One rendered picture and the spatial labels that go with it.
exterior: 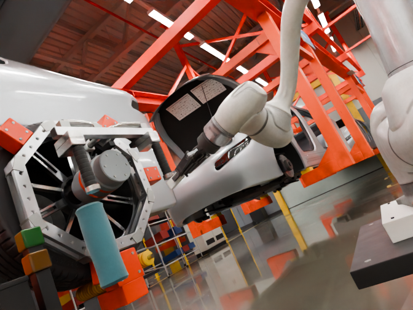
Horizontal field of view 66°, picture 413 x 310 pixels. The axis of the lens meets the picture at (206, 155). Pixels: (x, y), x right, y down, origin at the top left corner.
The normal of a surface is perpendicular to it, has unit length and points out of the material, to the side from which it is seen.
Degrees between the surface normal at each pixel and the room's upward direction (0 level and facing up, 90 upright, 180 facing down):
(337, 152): 90
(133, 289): 90
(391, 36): 86
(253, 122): 151
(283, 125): 125
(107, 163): 90
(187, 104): 141
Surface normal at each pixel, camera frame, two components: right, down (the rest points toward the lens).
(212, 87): -0.03, 0.75
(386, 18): -0.74, 0.11
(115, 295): -0.57, 0.06
